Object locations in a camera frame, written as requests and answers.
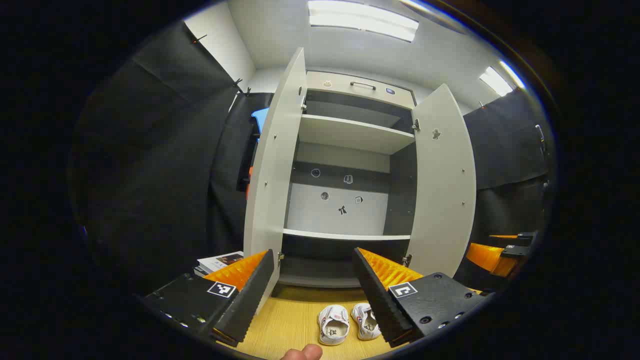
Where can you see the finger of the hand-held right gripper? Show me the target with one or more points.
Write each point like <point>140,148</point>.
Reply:
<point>527,235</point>
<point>487,256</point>

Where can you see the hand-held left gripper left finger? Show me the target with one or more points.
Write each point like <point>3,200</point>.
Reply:
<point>252,300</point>

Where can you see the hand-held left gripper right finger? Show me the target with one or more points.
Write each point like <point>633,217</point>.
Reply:
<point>377,300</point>

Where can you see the white canvas shoe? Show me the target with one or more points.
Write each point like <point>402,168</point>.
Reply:
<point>365,322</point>
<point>333,325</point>

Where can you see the white shoe cabinet door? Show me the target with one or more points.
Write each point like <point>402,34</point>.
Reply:
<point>442,185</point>
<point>272,165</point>

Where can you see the grey white shoe cabinet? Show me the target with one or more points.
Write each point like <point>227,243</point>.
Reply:
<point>345,210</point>

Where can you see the white cabinet shelf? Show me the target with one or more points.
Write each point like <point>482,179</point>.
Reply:
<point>355,134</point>
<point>345,235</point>

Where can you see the white cover book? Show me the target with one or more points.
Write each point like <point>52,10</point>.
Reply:
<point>220,261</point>

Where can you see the dark cover book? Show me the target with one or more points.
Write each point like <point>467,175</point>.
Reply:
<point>200,272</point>

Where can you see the black backdrop cloth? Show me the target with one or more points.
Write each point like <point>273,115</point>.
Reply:
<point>150,175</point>
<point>505,150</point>

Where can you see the small ceiling light panel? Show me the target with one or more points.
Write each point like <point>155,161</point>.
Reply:
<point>496,81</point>

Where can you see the long ceiling light panel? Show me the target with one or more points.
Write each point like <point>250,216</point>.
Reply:
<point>362,22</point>

